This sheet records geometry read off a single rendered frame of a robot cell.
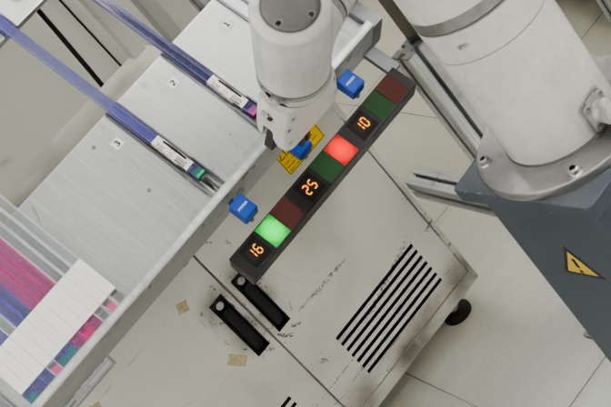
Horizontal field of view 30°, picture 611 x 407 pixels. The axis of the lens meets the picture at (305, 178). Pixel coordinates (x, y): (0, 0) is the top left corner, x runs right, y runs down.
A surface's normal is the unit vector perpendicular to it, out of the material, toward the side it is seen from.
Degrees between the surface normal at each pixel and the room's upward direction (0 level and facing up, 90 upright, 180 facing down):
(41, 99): 90
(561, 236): 90
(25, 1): 47
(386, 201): 90
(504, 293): 0
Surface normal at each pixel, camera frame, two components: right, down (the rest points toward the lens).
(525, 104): -0.12, 0.64
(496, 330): -0.58, -0.66
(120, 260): -0.01, -0.35
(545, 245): -0.59, 0.74
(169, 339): 0.52, 0.14
